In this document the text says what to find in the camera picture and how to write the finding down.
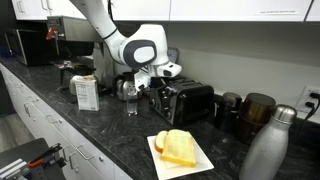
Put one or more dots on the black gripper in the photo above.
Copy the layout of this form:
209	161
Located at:
158	81

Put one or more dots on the black and silver toaster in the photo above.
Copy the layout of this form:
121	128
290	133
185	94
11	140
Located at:
190	100

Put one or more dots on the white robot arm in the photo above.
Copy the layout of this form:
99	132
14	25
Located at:
143	53

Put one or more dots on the white handwritten coffee sign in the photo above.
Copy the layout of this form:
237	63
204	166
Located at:
173	55

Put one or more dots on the clear plastic water bottle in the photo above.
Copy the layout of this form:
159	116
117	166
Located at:
132	101

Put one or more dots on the steel coffee carafe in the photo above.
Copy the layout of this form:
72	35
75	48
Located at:
122	87

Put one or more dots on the small round bread slice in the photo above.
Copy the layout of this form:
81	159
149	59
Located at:
160	140

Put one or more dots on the large square bread slice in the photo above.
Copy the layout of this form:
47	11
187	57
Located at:
180	148

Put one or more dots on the white printed carton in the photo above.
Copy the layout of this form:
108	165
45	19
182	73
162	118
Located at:
87	95

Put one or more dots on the dark travel mug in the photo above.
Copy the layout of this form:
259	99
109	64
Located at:
228	111

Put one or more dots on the black lidded coffee pot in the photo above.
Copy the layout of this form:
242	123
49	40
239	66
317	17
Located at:
78	75

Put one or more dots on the white square plate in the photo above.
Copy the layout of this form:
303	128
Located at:
200	165

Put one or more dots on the white upper cabinet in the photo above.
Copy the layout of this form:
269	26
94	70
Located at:
216	8

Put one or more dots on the white cabinet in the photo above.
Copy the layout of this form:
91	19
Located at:
43	130
216	8

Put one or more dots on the brown lidded canister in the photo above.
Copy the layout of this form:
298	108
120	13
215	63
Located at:
255	115

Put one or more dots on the white lower cabinet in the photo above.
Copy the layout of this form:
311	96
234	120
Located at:
43	130

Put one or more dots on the silver metal water bottle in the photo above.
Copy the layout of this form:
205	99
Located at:
266	150

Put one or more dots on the black microwave oven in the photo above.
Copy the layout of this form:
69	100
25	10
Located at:
28	46

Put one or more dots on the white cabinet label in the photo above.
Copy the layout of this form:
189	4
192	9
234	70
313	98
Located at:
278	12

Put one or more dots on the black tool cart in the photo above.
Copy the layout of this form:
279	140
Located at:
23	150

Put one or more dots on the black power plug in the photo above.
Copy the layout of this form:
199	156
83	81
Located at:
315	96

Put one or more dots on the grey metal block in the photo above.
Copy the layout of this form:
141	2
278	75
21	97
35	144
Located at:
13	169

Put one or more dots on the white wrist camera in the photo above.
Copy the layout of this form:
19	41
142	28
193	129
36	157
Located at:
141	80

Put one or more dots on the white wall outlet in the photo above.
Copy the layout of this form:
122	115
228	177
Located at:
302	98

